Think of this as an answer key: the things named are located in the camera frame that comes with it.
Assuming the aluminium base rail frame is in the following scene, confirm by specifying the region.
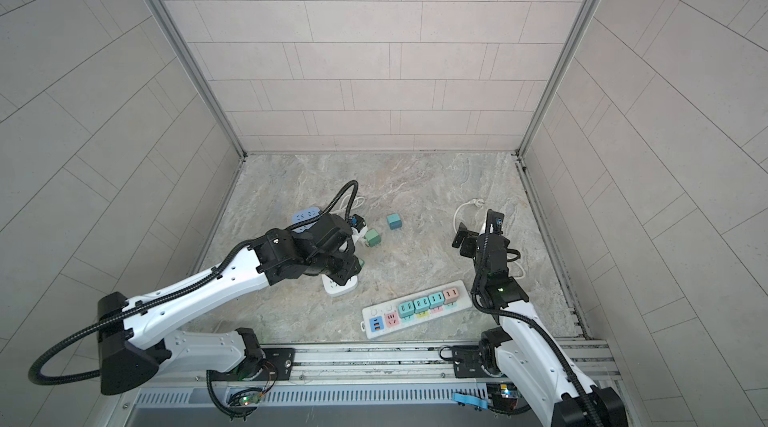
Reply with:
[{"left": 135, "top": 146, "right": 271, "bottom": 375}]
[{"left": 107, "top": 339, "right": 637, "bottom": 427}]

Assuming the left circuit board with wires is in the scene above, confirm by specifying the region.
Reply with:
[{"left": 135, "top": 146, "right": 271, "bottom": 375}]
[{"left": 227, "top": 387, "right": 264, "bottom": 408}]

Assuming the circuit board with wires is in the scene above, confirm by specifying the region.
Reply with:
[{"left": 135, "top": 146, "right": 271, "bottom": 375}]
[
  {"left": 227, "top": 387, "right": 264, "bottom": 408},
  {"left": 486, "top": 383, "right": 522, "bottom": 415}
]

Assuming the teal plug adapter upper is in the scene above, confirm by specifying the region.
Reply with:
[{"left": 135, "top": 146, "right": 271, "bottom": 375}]
[{"left": 387, "top": 213, "right": 403, "bottom": 230}]

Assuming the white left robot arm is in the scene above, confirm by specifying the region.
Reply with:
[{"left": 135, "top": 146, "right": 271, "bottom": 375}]
[{"left": 27, "top": 206, "right": 365, "bottom": 395}]

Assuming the white cable of blue socket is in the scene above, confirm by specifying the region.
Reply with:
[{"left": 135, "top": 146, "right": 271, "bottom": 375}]
[{"left": 332, "top": 194, "right": 367, "bottom": 215}]

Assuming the white square power socket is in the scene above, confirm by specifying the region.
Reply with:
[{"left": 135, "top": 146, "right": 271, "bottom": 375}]
[{"left": 321, "top": 275, "right": 359, "bottom": 297}]

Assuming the white multicolour power strip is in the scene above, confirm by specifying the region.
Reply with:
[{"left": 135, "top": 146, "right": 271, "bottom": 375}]
[{"left": 360, "top": 280, "right": 473, "bottom": 340}]

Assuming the blue square power socket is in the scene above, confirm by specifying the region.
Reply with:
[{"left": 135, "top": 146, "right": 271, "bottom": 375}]
[{"left": 291, "top": 206, "right": 321, "bottom": 233}]

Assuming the metal corner wall profile right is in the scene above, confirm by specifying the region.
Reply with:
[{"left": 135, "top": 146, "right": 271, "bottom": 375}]
[{"left": 516, "top": 0, "right": 600, "bottom": 160}]

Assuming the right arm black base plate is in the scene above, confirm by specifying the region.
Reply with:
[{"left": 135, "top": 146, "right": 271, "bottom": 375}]
[{"left": 448, "top": 342, "right": 501, "bottom": 379}]

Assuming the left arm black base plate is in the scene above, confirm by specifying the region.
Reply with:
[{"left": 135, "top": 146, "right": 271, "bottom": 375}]
[{"left": 233, "top": 348, "right": 296, "bottom": 382}]

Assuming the light teal plug adapter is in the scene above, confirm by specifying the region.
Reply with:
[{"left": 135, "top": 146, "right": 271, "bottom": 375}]
[{"left": 427, "top": 291, "right": 445, "bottom": 309}]

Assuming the pink plug adapter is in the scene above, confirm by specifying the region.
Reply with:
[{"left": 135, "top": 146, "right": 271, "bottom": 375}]
[{"left": 442, "top": 286, "right": 461, "bottom": 305}]

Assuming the metal corner wall profile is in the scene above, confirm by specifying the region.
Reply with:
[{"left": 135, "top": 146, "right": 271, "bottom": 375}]
[
  {"left": 516, "top": 0, "right": 600, "bottom": 160},
  {"left": 144, "top": 0, "right": 247, "bottom": 162}
]

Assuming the dark teal plug adapter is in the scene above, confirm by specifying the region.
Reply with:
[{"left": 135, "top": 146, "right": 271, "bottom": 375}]
[{"left": 413, "top": 297, "right": 431, "bottom": 314}]

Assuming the metal corner wall profile left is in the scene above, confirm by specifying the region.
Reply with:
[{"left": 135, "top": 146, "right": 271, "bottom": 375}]
[{"left": 144, "top": 0, "right": 247, "bottom": 162}]

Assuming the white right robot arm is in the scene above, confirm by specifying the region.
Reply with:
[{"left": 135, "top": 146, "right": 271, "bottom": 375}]
[{"left": 452, "top": 212, "right": 629, "bottom": 426}]

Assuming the right circuit board with wires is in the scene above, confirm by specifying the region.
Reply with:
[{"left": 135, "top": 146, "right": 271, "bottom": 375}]
[{"left": 486, "top": 383, "right": 522, "bottom": 415}]

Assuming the blue connector tag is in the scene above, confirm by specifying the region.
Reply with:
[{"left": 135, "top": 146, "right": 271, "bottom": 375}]
[{"left": 452, "top": 392, "right": 489, "bottom": 411}]

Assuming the white round plug with cable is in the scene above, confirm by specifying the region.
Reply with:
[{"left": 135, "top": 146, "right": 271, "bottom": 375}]
[{"left": 452, "top": 198, "right": 526, "bottom": 281}]

